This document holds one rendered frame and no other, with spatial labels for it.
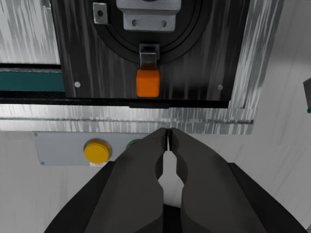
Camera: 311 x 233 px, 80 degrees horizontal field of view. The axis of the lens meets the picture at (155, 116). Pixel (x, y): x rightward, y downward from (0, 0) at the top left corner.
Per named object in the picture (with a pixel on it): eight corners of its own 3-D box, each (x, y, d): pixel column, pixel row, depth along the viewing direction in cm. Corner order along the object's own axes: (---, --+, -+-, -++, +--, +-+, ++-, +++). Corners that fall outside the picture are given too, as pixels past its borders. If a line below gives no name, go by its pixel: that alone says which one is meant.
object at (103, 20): (111, 25, 21) (108, 24, 20) (97, 24, 21) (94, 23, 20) (109, 4, 21) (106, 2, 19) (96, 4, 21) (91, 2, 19)
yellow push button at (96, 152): (111, 157, 33) (109, 164, 31) (89, 157, 33) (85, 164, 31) (110, 137, 32) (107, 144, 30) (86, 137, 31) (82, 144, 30)
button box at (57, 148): (158, 149, 39) (159, 168, 33) (55, 147, 38) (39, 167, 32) (159, 118, 36) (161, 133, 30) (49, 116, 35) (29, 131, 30)
